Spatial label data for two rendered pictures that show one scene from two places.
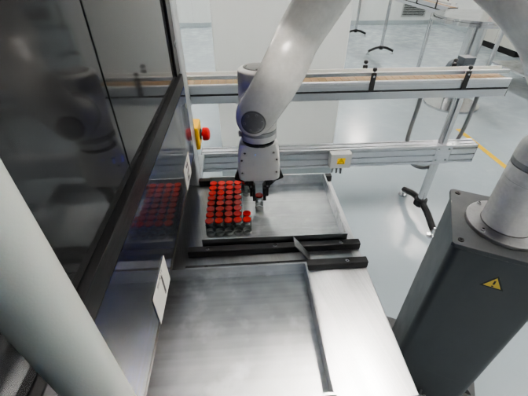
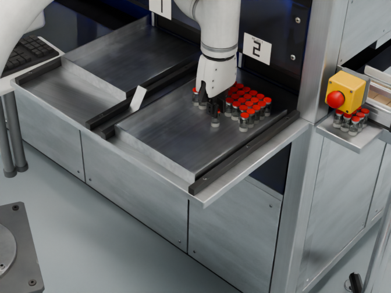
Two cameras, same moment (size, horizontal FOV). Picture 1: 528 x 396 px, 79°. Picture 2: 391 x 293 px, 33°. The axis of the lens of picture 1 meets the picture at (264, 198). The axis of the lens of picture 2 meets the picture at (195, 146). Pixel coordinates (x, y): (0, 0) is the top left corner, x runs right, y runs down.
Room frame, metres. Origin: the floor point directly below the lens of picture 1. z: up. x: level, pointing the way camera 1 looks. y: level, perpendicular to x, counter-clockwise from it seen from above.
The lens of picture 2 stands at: (1.58, -0.95, 1.87)
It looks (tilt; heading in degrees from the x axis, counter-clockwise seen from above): 39 degrees down; 135
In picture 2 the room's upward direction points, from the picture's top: 2 degrees clockwise
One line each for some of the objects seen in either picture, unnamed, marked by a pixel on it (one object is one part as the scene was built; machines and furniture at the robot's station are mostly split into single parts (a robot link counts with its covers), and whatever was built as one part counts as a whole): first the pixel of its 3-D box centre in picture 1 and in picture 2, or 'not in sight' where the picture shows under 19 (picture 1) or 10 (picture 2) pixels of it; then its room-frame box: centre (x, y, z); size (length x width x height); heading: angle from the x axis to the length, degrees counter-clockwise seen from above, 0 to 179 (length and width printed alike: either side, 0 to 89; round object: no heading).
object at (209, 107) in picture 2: (269, 187); (209, 106); (0.68, -0.01, 0.95); 0.03 x 0.03 x 0.07; 4
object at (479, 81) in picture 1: (323, 81); not in sight; (1.64, -0.30, 0.92); 1.90 x 0.16 x 0.16; 94
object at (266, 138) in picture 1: (257, 132); (219, 45); (0.68, 0.02, 1.11); 0.09 x 0.08 x 0.03; 94
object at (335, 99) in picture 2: (203, 133); (336, 99); (0.90, 0.18, 0.99); 0.04 x 0.04 x 0.04; 4
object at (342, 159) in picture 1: (339, 159); not in sight; (1.59, -0.43, 0.50); 0.12 x 0.05 x 0.09; 94
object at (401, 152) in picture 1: (339, 155); not in sight; (1.66, -0.45, 0.49); 1.60 x 0.08 x 0.12; 94
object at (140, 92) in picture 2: (324, 248); (123, 108); (0.51, -0.13, 0.91); 0.14 x 0.03 x 0.06; 95
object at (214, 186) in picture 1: (212, 207); (242, 94); (0.66, 0.14, 0.90); 0.18 x 0.02 x 0.05; 3
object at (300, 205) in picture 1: (270, 207); (202, 122); (0.67, -0.02, 0.90); 0.34 x 0.26 x 0.04; 94
